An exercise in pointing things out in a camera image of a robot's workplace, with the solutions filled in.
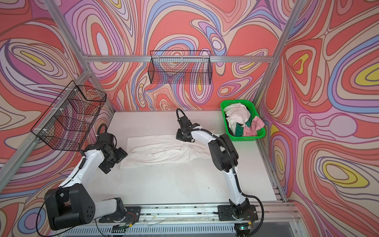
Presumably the white t shirt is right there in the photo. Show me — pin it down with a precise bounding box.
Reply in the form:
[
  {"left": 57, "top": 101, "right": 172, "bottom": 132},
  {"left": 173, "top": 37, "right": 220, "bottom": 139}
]
[{"left": 120, "top": 134, "right": 211, "bottom": 169}]

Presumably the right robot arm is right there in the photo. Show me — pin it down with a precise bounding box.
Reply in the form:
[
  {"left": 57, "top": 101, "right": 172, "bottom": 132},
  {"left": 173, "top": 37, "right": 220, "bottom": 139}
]
[{"left": 176, "top": 108, "right": 265, "bottom": 237}]

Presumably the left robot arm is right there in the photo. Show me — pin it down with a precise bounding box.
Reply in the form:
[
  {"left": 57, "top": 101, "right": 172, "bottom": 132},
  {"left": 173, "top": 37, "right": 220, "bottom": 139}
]
[{"left": 44, "top": 131, "right": 127, "bottom": 231}]

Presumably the green cloth in basket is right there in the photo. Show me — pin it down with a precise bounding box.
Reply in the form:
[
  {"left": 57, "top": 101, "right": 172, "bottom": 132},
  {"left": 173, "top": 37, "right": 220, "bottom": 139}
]
[{"left": 234, "top": 120, "right": 255, "bottom": 137}]

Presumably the white cloth in basket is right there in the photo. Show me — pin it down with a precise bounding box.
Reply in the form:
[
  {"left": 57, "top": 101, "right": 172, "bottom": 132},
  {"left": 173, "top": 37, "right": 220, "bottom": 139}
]
[{"left": 224, "top": 103, "right": 251, "bottom": 126}]

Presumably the pink cloth in basket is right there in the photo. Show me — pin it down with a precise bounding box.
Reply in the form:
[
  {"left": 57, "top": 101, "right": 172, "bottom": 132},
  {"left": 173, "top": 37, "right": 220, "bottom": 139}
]
[{"left": 243, "top": 116, "right": 265, "bottom": 136}]

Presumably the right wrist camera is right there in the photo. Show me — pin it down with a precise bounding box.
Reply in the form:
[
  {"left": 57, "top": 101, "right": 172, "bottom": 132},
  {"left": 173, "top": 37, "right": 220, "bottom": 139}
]
[{"left": 178, "top": 116, "right": 192, "bottom": 129}]

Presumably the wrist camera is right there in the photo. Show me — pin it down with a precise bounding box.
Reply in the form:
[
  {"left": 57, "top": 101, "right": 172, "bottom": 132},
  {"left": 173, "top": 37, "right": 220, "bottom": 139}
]
[
  {"left": 96, "top": 133, "right": 115, "bottom": 147},
  {"left": 178, "top": 116, "right": 192, "bottom": 129}
]

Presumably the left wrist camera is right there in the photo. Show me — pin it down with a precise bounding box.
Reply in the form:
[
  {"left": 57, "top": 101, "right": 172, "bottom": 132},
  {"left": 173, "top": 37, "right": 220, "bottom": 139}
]
[{"left": 96, "top": 133, "right": 115, "bottom": 147}]

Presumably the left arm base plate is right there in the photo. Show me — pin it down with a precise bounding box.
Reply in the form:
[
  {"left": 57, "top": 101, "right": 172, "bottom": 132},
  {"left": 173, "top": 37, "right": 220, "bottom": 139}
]
[{"left": 98, "top": 206, "right": 142, "bottom": 223}]

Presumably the black wire basket left wall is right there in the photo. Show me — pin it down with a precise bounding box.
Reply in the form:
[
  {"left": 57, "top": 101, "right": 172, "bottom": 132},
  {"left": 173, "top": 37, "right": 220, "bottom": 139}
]
[{"left": 31, "top": 81, "right": 107, "bottom": 152}]

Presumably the black wire basket wall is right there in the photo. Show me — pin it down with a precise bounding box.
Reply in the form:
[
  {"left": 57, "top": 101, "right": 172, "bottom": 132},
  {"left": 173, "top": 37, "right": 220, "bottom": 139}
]
[
  {"left": 148, "top": 49, "right": 213, "bottom": 85},
  {"left": 31, "top": 81, "right": 107, "bottom": 152}
]

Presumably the black wire basket back wall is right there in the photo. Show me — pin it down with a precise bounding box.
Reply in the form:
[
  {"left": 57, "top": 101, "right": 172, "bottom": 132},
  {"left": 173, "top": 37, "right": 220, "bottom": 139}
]
[{"left": 148, "top": 49, "right": 213, "bottom": 85}]

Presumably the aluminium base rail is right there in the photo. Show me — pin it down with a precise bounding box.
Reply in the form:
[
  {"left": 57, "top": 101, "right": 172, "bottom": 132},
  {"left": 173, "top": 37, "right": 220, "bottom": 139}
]
[{"left": 53, "top": 202, "right": 308, "bottom": 237}]

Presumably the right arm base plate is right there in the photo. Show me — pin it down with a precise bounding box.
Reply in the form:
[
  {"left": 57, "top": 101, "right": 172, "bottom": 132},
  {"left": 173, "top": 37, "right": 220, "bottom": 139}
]
[{"left": 216, "top": 205, "right": 259, "bottom": 222}]

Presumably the aluminium frame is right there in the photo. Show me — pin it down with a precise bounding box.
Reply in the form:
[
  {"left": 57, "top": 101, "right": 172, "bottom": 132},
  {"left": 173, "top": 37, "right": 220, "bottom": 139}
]
[{"left": 1, "top": 1, "right": 305, "bottom": 198}]

